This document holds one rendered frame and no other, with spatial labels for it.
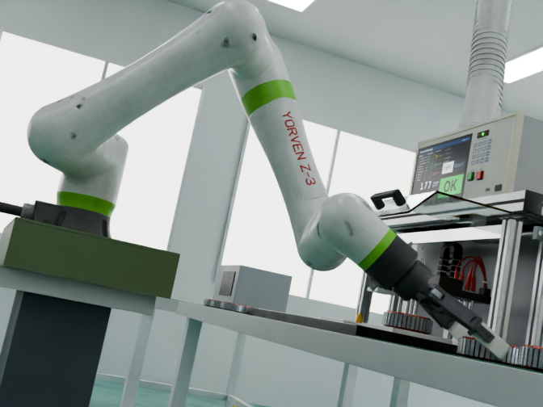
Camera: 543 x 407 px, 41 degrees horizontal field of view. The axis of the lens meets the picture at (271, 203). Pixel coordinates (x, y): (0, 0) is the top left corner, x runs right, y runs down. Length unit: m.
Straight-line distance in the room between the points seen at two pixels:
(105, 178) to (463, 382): 0.90
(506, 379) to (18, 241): 0.91
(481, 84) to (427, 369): 2.37
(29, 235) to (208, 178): 5.05
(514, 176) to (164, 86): 0.81
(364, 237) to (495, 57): 2.23
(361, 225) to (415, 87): 6.13
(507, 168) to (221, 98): 5.04
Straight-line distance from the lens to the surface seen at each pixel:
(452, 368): 1.06
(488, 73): 3.40
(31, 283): 1.47
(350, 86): 7.08
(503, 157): 1.76
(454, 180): 1.90
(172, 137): 6.41
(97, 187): 1.59
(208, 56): 1.42
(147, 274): 1.48
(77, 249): 1.45
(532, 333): 1.65
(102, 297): 1.49
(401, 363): 1.17
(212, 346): 6.43
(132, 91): 1.44
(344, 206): 1.31
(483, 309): 1.90
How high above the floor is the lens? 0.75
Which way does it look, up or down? 9 degrees up
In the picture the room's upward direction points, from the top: 11 degrees clockwise
